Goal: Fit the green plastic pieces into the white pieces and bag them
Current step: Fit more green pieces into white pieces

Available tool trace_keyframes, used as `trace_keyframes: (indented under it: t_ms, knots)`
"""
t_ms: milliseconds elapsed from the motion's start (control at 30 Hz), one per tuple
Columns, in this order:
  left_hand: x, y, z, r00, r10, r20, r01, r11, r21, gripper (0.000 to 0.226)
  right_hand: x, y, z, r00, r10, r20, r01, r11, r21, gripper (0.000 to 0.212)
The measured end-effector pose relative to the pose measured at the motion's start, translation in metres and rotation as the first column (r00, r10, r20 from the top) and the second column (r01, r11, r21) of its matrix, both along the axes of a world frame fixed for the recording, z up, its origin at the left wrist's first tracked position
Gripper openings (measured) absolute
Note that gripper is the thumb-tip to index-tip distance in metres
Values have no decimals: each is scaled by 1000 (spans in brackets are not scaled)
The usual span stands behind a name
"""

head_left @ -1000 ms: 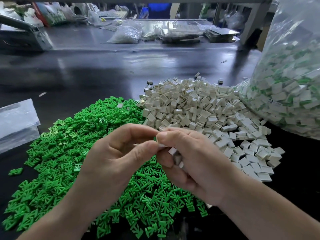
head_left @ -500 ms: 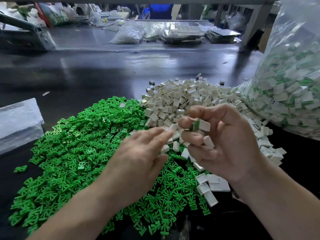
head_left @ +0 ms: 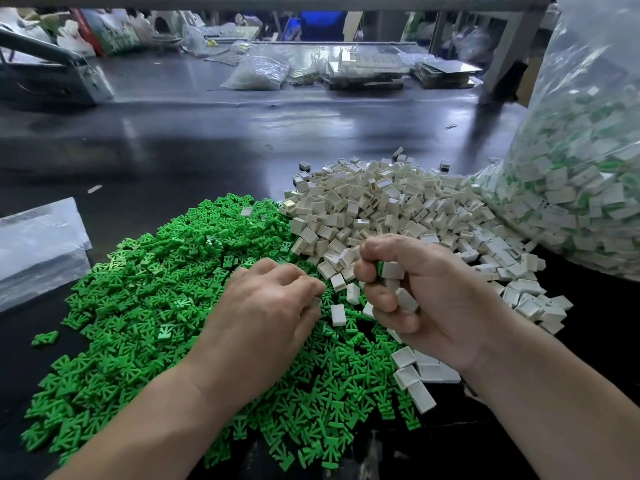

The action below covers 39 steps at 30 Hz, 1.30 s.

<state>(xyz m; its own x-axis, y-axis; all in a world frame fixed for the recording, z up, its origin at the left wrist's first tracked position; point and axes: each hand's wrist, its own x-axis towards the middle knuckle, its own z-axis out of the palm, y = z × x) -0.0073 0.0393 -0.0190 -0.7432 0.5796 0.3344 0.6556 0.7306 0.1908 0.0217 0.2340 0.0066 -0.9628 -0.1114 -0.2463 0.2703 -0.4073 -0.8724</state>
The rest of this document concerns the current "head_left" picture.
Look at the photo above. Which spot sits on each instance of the person's right hand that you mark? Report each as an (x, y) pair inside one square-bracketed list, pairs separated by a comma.
[(445, 300)]

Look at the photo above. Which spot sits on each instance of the person's left hand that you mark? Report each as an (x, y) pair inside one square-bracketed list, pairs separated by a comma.
[(255, 330)]

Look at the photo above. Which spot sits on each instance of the small white plastic part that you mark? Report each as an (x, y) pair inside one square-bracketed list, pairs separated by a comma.
[(406, 300), (392, 270)]

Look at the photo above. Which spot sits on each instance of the pile of white plastic caps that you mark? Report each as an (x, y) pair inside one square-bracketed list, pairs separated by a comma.
[(430, 200)]

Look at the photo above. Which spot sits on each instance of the pile of green plastic clips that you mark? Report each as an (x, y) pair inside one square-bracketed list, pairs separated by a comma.
[(135, 285)]

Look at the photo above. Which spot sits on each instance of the clear plastic bag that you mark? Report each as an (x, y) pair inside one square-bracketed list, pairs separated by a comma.
[(585, 175)]

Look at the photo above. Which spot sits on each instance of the person's right forearm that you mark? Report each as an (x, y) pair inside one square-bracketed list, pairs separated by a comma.
[(560, 415)]

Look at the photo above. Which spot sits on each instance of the person's left forearm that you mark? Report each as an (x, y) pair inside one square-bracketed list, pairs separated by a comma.
[(130, 435)]

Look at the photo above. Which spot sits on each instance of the small green plastic part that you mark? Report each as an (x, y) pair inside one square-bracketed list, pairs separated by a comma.
[(45, 338)]

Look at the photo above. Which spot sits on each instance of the small clear bag of parts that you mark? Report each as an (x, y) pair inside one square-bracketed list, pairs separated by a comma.
[(255, 72)]

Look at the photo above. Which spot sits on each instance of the stack of clear flat bags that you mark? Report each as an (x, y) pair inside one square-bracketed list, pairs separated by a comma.
[(42, 250)]

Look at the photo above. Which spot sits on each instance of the dark flat tray stack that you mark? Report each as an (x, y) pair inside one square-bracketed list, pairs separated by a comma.
[(448, 72)]

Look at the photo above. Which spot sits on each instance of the blue crate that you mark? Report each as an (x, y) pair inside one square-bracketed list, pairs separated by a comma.
[(320, 25)]

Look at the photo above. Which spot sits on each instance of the grey heat sealer machine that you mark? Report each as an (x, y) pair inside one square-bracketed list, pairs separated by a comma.
[(52, 75)]

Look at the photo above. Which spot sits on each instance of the grey metal horizontal bar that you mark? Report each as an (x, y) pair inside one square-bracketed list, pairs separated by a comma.
[(300, 2)]

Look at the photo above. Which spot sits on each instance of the grey metal slanted post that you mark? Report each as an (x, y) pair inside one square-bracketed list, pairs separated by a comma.
[(517, 38)]

